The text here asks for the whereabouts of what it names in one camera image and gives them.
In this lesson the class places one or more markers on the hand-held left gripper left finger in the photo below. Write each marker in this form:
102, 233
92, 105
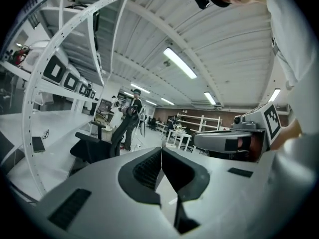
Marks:
99, 183

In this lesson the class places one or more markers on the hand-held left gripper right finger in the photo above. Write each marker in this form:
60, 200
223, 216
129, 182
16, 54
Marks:
231, 203

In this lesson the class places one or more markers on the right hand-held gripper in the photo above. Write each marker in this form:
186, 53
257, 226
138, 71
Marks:
271, 118

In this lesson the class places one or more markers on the person's right forearm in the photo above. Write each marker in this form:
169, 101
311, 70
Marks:
286, 136

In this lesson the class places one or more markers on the black mesh office chair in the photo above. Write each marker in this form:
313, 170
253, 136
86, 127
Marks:
94, 148

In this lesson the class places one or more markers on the white open shelving unit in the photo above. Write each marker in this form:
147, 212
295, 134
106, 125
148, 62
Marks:
199, 121

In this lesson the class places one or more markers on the white rectangular table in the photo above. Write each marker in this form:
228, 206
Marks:
179, 136

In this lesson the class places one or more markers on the ceiling strip light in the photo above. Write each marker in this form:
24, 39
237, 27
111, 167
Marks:
274, 95
139, 88
180, 63
209, 98
167, 101

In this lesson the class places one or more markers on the round rattan glass table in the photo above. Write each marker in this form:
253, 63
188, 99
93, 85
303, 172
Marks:
102, 119

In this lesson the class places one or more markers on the black smartphone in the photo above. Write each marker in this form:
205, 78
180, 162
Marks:
38, 144

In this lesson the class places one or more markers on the black-rimmed eyeglasses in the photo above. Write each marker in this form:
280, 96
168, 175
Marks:
46, 134

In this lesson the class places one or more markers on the white metal shelving rack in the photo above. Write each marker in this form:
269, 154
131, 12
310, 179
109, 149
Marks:
57, 123

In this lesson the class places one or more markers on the row of white box appliances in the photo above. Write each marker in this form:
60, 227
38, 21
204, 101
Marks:
54, 70

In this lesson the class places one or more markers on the person's white shirt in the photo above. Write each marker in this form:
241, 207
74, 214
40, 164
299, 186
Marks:
296, 34

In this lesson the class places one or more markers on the large white rounded appliance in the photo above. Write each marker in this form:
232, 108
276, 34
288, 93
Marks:
40, 48

